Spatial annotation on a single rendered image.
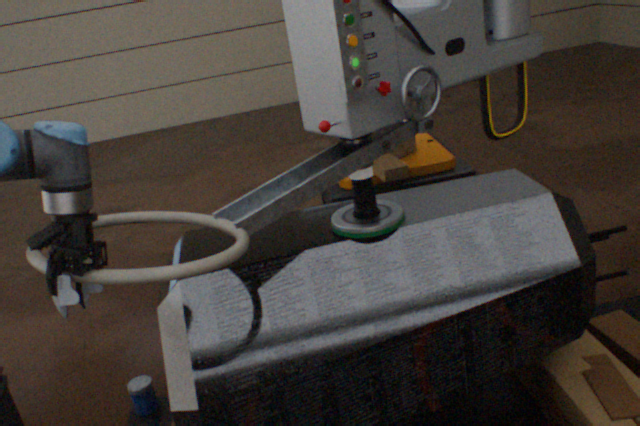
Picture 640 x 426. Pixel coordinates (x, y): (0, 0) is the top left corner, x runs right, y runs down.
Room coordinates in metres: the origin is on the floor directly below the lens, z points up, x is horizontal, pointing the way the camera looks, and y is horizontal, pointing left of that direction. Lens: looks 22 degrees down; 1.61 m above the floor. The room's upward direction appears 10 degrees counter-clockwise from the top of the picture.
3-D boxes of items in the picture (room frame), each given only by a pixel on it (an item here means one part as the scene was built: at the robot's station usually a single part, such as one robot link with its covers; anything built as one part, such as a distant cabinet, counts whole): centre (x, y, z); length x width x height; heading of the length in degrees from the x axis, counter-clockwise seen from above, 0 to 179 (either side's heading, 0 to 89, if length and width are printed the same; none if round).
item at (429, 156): (2.62, -0.31, 0.76); 0.49 x 0.49 x 0.05; 4
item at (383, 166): (2.36, -0.28, 0.81); 0.20 x 0.10 x 0.05; 12
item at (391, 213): (1.70, -0.12, 0.89); 0.21 x 0.21 x 0.01
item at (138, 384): (2.15, 0.87, 0.08); 0.10 x 0.10 x 0.13
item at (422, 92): (1.67, -0.29, 1.24); 0.15 x 0.10 x 0.15; 124
